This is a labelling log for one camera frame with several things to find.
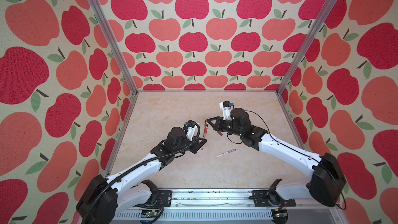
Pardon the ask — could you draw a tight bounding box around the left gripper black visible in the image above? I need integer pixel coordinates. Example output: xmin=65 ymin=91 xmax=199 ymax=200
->
xmin=173 ymin=134 xmax=208 ymax=155

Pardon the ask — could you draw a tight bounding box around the left aluminium frame post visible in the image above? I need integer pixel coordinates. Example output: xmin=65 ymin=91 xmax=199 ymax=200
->
xmin=88 ymin=0 xmax=138 ymax=96

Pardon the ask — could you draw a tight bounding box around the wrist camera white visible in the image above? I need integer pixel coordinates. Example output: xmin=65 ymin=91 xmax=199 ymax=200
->
xmin=219 ymin=101 xmax=234 ymax=120
xmin=183 ymin=120 xmax=198 ymax=141

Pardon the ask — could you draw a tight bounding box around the white pen right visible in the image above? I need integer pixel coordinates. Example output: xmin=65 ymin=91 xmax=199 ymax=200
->
xmin=215 ymin=149 xmax=236 ymax=158

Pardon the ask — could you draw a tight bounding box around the right aluminium frame post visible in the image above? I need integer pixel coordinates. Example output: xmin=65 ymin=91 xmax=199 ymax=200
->
xmin=276 ymin=0 xmax=337 ymax=97

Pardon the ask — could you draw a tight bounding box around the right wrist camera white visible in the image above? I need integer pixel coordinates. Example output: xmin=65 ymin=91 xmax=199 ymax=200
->
xmin=219 ymin=101 xmax=234 ymax=120

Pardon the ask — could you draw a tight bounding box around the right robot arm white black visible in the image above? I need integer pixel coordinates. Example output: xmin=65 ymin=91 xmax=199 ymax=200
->
xmin=207 ymin=107 xmax=347 ymax=207

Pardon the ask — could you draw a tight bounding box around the red pen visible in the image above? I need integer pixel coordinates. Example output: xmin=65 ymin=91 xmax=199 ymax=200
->
xmin=203 ymin=118 xmax=209 ymax=139

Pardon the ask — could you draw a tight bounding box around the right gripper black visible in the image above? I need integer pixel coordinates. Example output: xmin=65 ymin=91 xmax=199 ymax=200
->
xmin=207 ymin=116 xmax=242 ymax=139

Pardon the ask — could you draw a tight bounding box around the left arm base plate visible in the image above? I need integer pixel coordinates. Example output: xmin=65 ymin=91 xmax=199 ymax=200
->
xmin=134 ymin=190 xmax=173 ymax=209

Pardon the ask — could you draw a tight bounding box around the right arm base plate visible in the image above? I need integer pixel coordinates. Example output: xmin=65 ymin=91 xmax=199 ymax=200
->
xmin=248 ymin=190 xmax=296 ymax=207

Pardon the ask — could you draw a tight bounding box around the aluminium frame rail front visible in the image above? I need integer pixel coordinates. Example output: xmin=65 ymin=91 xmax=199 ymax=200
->
xmin=109 ymin=189 xmax=348 ymax=224

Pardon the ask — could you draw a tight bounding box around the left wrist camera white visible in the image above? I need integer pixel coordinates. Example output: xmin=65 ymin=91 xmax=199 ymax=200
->
xmin=183 ymin=120 xmax=198 ymax=141

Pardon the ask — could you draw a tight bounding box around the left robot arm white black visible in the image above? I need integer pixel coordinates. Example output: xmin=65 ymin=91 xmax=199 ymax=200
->
xmin=76 ymin=120 xmax=206 ymax=224

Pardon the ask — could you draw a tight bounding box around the aluminium frame post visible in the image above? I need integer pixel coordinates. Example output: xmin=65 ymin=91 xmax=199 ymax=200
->
xmin=88 ymin=0 xmax=138 ymax=96
xmin=276 ymin=0 xmax=337 ymax=97

